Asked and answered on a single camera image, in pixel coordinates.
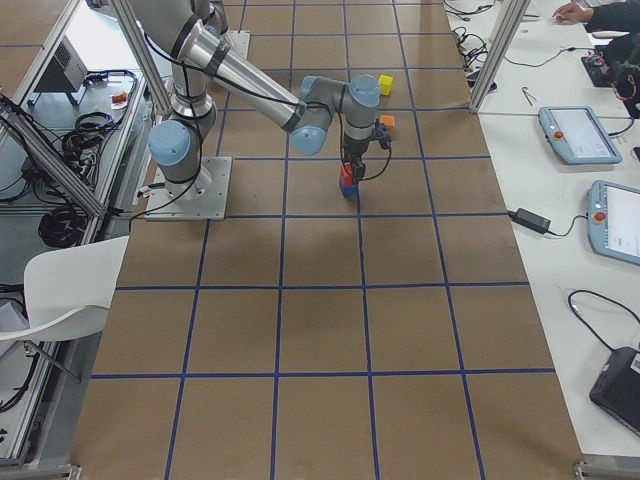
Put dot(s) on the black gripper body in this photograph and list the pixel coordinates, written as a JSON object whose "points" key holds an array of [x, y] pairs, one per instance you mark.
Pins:
{"points": [[353, 151]]}

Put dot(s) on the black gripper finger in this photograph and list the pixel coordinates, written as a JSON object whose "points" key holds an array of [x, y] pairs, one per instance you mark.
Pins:
{"points": [[357, 171]]}

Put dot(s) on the red wooden block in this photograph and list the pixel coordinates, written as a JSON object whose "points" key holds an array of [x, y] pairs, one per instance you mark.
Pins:
{"points": [[346, 176]]}

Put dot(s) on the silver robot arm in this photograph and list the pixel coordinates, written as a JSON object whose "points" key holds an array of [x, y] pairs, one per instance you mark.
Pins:
{"points": [[176, 145], [182, 33]]}

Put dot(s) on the blue wooden block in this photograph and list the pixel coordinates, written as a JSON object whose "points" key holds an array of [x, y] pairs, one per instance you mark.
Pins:
{"points": [[348, 190]]}

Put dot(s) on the orange wooden block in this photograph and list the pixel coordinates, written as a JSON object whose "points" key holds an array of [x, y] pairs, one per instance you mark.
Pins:
{"points": [[388, 121]]}

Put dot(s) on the yellow wooden block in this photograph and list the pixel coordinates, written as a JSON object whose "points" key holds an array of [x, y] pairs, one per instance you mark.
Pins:
{"points": [[386, 84]]}

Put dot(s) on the person's hand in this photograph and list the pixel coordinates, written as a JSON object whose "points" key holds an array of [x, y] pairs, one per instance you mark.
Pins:
{"points": [[572, 13]]}

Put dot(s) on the black power adapter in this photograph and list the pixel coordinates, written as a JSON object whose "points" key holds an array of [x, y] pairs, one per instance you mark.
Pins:
{"points": [[530, 220]]}

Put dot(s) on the upper teach pendant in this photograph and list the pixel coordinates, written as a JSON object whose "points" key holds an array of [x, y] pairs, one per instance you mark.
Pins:
{"points": [[576, 135]]}

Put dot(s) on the teach pendant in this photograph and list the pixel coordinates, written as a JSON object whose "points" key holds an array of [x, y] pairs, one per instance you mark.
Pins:
{"points": [[576, 135], [613, 221]]}

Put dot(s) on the lower teach pendant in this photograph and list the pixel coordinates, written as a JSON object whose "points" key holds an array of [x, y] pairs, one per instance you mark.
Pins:
{"points": [[613, 221]]}

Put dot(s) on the grey control box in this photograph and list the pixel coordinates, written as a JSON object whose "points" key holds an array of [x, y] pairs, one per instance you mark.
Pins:
{"points": [[65, 72]]}

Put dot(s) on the white plastic chair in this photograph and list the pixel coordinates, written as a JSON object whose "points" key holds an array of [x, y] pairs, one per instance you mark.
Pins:
{"points": [[69, 292]]}

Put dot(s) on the black laptop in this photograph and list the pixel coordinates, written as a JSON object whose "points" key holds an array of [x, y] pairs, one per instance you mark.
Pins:
{"points": [[616, 390]]}

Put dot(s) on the aluminium frame post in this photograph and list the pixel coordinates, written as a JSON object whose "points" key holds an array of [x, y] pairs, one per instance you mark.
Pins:
{"points": [[508, 21]]}

